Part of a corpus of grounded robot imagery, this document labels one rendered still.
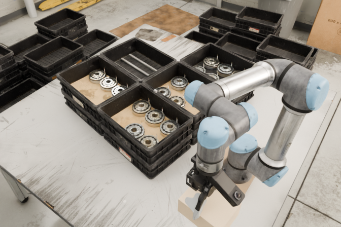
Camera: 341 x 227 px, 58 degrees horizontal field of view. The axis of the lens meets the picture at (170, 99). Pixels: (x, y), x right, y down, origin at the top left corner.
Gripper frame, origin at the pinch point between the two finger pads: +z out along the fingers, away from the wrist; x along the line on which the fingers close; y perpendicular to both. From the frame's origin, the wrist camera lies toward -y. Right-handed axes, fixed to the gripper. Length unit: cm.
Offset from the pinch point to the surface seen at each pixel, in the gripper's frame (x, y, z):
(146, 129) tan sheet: -27, 55, 26
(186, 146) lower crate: -37, 37, 35
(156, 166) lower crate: -15, 38, 29
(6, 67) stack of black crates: -23, 216, 60
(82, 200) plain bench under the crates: 16, 56, 39
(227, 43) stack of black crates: -191, 106, 71
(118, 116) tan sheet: -24, 74, 26
